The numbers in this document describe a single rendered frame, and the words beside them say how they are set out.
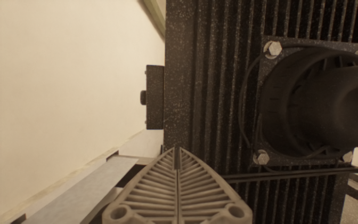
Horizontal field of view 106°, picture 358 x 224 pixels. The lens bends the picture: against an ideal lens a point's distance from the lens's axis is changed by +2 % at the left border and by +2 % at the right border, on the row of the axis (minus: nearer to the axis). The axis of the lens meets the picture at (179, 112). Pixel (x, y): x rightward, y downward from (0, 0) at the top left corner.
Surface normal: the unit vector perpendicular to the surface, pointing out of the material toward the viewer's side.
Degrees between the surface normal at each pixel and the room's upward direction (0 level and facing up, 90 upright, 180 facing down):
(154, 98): 90
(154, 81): 90
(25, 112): 90
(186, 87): 90
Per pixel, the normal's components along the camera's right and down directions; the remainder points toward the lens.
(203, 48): 0.11, 0.12
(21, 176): 0.99, 0.04
